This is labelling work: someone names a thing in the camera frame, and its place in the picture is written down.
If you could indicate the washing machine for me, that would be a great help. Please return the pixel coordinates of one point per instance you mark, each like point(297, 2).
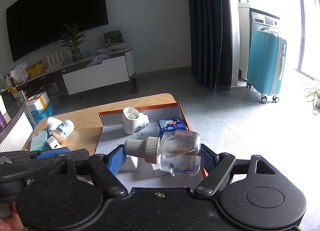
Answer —
point(253, 22)

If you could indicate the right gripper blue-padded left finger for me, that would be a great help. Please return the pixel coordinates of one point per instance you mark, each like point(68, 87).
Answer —
point(104, 169)

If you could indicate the teal suitcase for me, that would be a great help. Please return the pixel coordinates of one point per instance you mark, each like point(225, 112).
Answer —
point(267, 64)

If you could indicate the clear liquid refill bottle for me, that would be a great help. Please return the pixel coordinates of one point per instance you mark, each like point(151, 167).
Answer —
point(178, 152)

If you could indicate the blue plastic bag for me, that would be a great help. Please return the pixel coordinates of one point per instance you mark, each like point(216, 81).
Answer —
point(38, 115)

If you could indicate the purple tin box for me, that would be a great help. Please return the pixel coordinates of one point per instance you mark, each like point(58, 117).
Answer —
point(3, 123)

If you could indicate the small white USB charger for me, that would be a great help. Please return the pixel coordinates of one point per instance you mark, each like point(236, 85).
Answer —
point(53, 143)

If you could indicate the toothpick jar with blue label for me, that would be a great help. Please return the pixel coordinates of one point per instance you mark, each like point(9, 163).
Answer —
point(62, 131)

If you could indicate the white yellow cardboard box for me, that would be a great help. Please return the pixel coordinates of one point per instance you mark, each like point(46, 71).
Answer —
point(38, 103)

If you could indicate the white Xiaomi charger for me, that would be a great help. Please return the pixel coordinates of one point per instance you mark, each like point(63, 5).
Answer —
point(130, 165)

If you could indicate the teal adhesive bandage box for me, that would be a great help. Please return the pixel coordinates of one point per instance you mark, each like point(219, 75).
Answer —
point(38, 140)

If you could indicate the person's left hand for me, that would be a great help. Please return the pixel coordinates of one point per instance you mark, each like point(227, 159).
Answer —
point(12, 223)

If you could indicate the dark blue curtain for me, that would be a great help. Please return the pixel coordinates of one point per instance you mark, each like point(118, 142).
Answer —
point(211, 43)

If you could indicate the yellow tin box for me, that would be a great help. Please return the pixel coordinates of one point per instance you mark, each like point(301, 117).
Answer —
point(35, 69)

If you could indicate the dark picture box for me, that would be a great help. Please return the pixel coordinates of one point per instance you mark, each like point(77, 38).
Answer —
point(113, 37)

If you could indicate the blue tissue pack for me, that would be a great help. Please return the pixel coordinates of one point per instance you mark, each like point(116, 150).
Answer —
point(170, 125)

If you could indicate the TV console cabinet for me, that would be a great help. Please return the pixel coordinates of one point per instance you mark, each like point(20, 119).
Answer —
point(78, 76)

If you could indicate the white wifi router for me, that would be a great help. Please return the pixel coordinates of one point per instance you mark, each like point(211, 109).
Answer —
point(54, 60)

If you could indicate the white UGREEN charger box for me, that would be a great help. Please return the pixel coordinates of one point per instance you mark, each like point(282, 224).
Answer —
point(157, 172)

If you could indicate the potted bamboo plant on console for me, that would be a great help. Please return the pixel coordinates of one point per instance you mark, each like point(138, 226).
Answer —
point(71, 38)

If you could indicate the potted spider plants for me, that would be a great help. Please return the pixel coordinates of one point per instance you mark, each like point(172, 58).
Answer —
point(314, 93)

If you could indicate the large black television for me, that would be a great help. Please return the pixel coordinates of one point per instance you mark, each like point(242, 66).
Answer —
point(33, 24)

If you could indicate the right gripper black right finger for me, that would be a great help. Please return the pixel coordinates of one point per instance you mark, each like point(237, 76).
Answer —
point(218, 167)

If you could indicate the curved side cabinet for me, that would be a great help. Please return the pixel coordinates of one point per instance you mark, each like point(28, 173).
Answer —
point(18, 129)

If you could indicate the white plastic bag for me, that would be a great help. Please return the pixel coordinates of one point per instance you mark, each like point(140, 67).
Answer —
point(19, 74)

